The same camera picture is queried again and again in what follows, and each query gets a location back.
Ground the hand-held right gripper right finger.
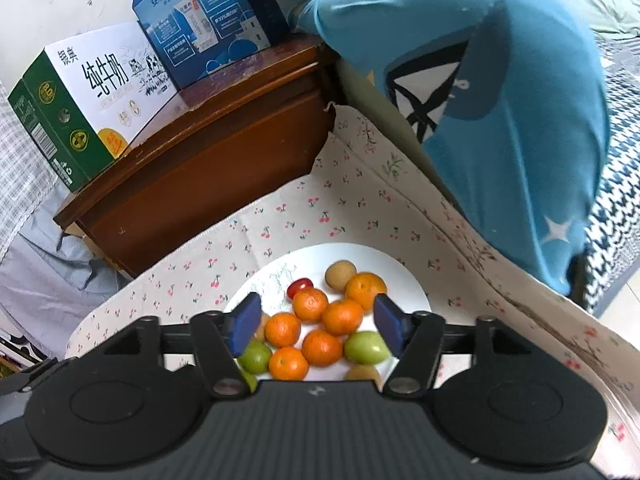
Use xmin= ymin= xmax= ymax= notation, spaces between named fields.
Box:
xmin=374 ymin=293 xmax=538 ymax=395

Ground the wooden nightstand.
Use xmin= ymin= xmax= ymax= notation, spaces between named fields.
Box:
xmin=52 ymin=37 xmax=346 ymax=281

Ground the houndstooth blanket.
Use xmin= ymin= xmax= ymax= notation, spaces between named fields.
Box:
xmin=582 ymin=35 xmax=640 ymax=318

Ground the white plate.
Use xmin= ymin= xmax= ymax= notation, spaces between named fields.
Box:
xmin=223 ymin=243 xmax=433 ymax=391

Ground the blue carton box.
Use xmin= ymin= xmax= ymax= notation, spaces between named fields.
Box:
xmin=131 ymin=0 xmax=291 ymax=92

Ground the blue star print pillow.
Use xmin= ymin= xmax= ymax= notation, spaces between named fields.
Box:
xmin=295 ymin=0 xmax=611 ymax=297

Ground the olive green bedsheet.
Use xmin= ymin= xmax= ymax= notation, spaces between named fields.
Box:
xmin=336 ymin=57 xmax=453 ymax=206

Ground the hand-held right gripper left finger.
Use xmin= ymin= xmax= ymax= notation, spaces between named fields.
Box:
xmin=102 ymin=292 xmax=263 ymax=400

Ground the checked cloth cover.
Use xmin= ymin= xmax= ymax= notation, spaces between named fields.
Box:
xmin=0 ymin=90 xmax=136 ymax=346

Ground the cherry print tablecloth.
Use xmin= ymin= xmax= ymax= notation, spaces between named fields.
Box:
xmin=64 ymin=102 xmax=640 ymax=480

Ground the green and white carton box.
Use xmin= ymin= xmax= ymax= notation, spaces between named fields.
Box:
xmin=7 ymin=21 xmax=188 ymax=193

